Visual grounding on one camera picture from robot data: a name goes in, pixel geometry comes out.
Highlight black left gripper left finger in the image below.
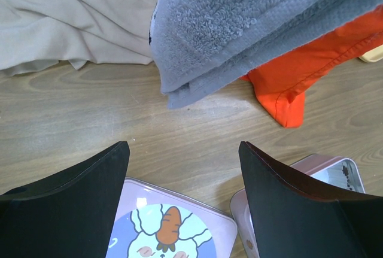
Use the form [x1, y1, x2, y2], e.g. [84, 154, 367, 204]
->
[1, 141, 129, 257]

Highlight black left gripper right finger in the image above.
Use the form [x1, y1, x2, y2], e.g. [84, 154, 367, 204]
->
[239, 142, 382, 257]

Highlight pink chocolate tin box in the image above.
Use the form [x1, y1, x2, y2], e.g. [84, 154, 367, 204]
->
[230, 154, 365, 257]

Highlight pink tin lid with bunny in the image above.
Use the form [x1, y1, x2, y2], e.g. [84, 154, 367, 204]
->
[106, 178, 237, 258]

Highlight orange hanging garment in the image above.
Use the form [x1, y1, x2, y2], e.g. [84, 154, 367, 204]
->
[242, 6, 382, 128]

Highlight beige cloth pile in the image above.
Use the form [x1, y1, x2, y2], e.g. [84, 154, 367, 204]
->
[1, 0, 157, 76]

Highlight grey hanging towel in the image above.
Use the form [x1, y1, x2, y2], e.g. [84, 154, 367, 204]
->
[149, 0, 382, 109]

